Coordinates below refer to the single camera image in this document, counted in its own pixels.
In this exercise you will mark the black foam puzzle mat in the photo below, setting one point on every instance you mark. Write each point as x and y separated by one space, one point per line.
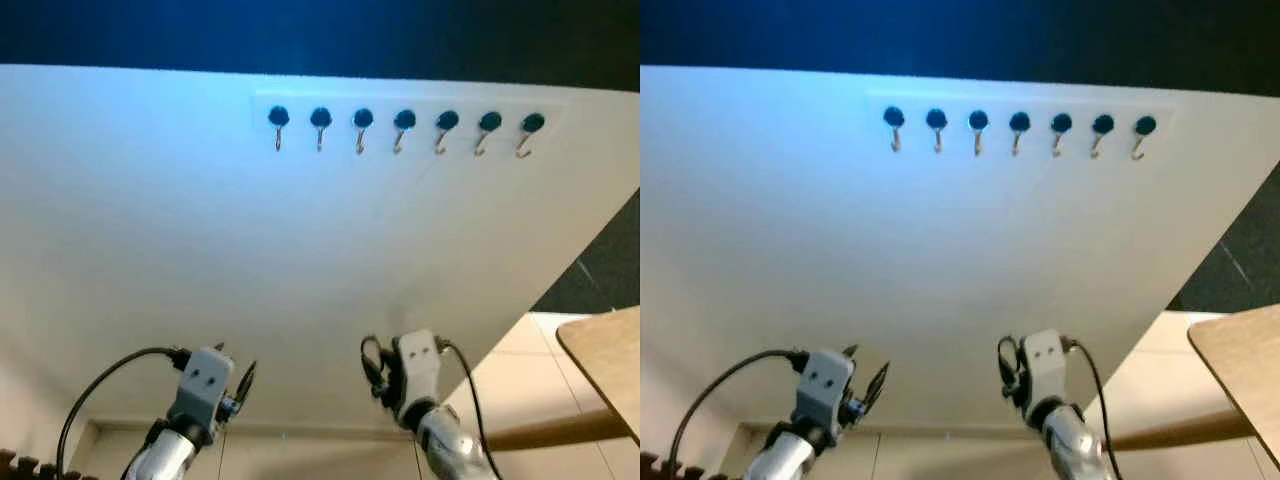
25 469
663 469

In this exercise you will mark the wooden table leg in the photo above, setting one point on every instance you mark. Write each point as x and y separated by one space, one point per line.
560 431
1180 432

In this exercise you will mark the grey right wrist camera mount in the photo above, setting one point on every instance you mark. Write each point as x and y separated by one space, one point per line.
418 365
1045 365

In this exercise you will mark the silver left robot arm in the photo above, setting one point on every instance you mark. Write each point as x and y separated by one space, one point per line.
782 460
165 456

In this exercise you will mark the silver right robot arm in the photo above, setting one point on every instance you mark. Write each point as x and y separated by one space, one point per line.
1078 446
452 446

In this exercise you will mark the light wooden table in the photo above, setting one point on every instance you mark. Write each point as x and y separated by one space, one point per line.
1242 365
612 360

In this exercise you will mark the white hook rail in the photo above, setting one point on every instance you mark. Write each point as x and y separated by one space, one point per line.
915 98
300 98

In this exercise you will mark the black knob metal wall hook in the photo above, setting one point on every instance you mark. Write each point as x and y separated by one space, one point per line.
279 116
936 118
978 119
1103 123
533 122
894 116
1019 121
447 120
320 117
490 121
363 118
405 120
1145 125
1061 122

